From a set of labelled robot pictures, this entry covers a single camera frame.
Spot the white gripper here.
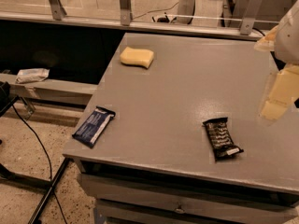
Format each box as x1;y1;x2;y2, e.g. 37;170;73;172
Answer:
254;0;299;120

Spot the black rxbar chocolate wrapper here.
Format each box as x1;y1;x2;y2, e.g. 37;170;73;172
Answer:
203;117;243;161

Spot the yellow sponge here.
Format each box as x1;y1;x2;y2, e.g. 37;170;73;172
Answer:
120;47;154;69

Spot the blue snack bar wrapper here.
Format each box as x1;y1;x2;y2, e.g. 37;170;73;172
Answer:
72;106;116;148

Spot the grey cabinet drawer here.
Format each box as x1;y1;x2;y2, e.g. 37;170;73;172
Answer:
78;174;298;224

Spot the grey metal shelf ledge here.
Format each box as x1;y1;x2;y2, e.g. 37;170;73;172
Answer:
0;74;97;105

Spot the black tripod stand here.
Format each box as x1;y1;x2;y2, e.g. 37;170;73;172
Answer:
0;81;69;224

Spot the metal railing frame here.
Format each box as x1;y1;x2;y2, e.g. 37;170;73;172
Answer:
0;0;266;40

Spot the black cable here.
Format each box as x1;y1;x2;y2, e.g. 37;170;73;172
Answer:
11;105;69;224

